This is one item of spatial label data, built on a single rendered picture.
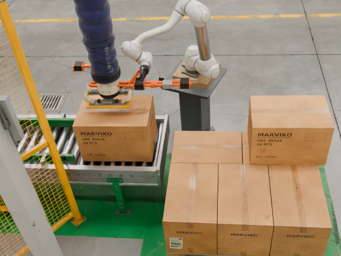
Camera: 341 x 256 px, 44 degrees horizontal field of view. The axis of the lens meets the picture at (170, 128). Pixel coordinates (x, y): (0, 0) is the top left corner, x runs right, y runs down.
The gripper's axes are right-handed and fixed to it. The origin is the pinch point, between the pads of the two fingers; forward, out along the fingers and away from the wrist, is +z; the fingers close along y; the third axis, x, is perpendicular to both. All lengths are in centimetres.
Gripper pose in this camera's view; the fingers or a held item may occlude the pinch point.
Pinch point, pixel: (141, 84)
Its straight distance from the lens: 329.8
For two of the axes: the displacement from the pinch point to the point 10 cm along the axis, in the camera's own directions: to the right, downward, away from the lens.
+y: 0.7, 7.5, 6.6
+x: -9.9, 0.0, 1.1
